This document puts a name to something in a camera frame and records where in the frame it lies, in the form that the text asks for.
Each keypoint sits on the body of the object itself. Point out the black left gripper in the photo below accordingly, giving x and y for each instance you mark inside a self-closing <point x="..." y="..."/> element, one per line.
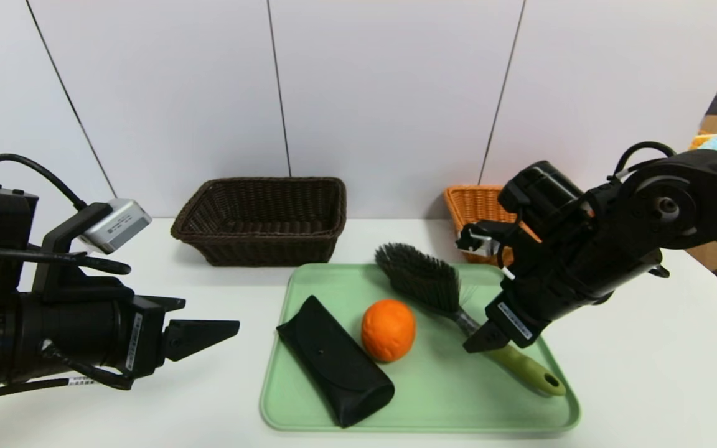
<point x="142" y="339"/>

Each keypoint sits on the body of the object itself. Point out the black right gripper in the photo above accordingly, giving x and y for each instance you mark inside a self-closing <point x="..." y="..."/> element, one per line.
<point x="513" y="319"/>

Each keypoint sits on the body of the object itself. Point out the orange fruit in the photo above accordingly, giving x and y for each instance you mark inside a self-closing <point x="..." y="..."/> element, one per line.
<point x="387" y="330"/>

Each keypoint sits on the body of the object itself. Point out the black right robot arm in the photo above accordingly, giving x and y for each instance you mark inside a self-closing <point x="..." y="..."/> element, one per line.
<point x="688" y="205"/>

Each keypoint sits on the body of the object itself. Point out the dark brown wicker basket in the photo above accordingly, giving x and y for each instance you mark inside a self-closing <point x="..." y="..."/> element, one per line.
<point x="259" y="252"/>

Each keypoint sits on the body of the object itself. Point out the orange wicker basket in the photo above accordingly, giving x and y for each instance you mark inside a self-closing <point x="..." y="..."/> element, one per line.
<point x="477" y="205"/>

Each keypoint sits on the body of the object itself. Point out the light green plastic tray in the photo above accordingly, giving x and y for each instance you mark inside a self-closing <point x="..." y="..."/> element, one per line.
<point x="433" y="398"/>

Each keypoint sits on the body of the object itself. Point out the black glasses case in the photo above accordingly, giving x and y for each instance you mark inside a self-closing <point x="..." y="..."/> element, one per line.
<point x="333" y="367"/>

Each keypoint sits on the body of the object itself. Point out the dark grey box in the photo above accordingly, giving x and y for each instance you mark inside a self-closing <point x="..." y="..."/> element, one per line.
<point x="716" y="104"/>

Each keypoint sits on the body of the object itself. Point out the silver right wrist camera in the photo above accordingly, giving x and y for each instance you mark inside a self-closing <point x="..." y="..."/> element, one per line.
<point x="483" y="244"/>

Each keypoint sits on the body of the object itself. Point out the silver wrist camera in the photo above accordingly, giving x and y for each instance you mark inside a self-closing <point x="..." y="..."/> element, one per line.
<point x="483" y="244"/>
<point x="119" y="224"/>

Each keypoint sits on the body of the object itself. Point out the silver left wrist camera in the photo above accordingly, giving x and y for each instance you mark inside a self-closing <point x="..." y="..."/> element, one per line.
<point x="119" y="224"/>

